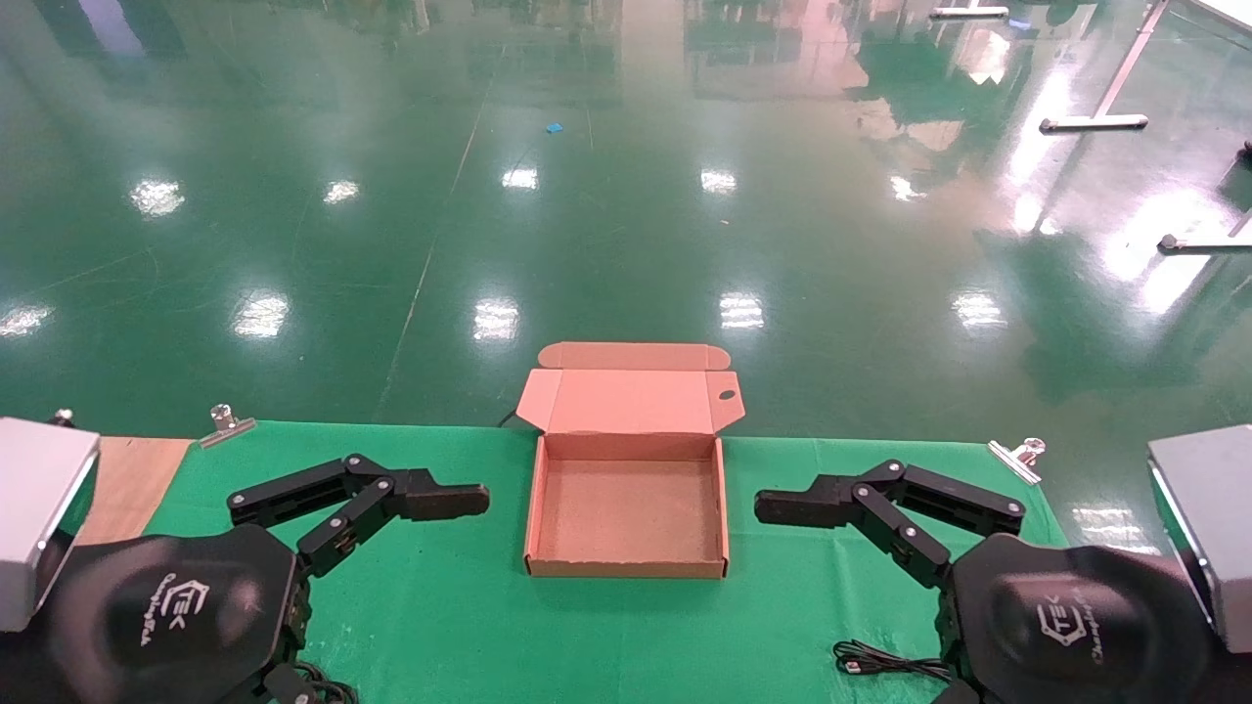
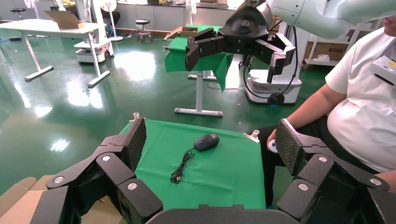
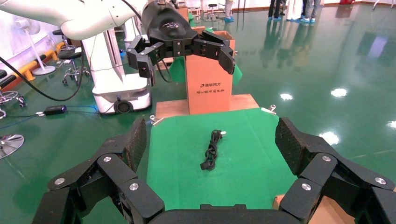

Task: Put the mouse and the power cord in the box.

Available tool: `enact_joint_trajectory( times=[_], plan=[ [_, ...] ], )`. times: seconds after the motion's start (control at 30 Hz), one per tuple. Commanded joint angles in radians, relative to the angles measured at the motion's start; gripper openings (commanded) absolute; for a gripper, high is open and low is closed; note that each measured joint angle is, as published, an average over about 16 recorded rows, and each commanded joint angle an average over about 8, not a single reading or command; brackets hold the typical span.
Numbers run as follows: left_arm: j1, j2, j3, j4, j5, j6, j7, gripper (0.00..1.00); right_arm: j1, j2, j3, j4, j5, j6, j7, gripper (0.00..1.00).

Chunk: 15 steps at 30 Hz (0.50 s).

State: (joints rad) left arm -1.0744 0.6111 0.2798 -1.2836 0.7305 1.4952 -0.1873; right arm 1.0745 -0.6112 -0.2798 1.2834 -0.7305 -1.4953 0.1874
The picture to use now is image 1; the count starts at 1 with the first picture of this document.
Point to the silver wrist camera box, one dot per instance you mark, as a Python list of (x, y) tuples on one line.
[(1213, 499), (34, 508)]

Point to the open brown cardboard box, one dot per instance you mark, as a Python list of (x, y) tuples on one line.
[(631, 401)]

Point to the silver metal table clamp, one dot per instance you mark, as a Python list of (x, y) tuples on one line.
[(227, 426), (1015, 460)]

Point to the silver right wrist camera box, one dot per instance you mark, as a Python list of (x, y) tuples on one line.
[(1213, 499)]

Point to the white table leg frame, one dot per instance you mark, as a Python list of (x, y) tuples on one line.
[(1094, 122)]

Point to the white table foot bar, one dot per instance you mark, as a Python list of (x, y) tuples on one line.
[(968, 12)]

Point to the grey table leg foot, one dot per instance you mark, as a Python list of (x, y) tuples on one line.
[(1203, 243)]

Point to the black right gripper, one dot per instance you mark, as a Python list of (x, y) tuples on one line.
[(1066, 626)]

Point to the green table cloth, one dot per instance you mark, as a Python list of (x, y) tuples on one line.
[(440, 606)]

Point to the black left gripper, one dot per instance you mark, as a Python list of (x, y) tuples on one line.
[(166, 616)]

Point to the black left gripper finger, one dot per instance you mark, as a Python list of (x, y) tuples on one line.
[(440, 501)]

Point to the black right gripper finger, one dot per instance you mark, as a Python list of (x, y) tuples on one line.
[(802, 504)]

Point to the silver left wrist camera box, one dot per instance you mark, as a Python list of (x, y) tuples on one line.
[(34, 508)]

